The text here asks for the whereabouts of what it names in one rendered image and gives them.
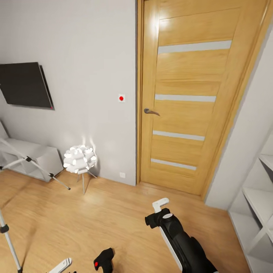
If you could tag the digital camera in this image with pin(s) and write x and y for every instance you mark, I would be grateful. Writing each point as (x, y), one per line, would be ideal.
(104, 261)

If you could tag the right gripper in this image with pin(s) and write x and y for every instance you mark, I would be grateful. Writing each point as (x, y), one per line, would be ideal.
(152, 219)

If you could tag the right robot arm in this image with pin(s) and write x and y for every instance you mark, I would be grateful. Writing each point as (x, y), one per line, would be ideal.
(187, 251)

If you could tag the door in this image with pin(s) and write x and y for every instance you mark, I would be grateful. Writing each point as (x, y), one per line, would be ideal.
(194, 60)

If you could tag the wall mounted tv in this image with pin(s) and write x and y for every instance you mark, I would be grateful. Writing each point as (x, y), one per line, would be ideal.
(23, 84)

